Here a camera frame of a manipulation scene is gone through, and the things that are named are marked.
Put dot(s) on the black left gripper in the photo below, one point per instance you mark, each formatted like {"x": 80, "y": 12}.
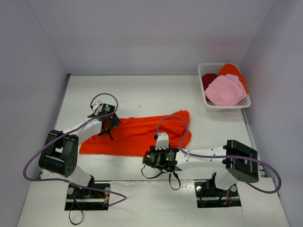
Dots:
{"x": 111, "y": 125}

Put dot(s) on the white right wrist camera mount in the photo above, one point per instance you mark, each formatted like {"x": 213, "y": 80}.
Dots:
{"x": 162, "y": 141}

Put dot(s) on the white plastic basket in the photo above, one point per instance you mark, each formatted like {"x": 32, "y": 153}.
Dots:
{"x": 215, "y": 67}

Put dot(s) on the orange t shirt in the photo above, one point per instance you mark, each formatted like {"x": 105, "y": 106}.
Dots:
{"x": 134, "y": 136}
{"x": 233, "y": 69}

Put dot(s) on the dark red t shirt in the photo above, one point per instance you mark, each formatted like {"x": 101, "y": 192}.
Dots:
{"x": 207, "y": 79}

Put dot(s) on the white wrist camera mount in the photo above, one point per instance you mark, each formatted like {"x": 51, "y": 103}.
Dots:
{"x": 162, "y": 141}
{"x": 96, "y": 107}

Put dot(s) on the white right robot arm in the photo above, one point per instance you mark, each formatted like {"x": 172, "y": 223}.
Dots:
{"x": 233, "y": 162}

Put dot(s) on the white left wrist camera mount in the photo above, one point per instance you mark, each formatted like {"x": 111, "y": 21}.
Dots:
{"x": 96, "y": 107}

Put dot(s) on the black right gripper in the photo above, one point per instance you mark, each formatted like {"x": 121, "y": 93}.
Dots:
{"x": 163, "y": 167}

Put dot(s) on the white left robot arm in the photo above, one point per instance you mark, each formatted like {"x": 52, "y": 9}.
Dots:
{"x": 61, "y": 157}

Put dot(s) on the pink t shirt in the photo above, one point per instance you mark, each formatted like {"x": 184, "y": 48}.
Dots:
{"x": 226, "y": 90}

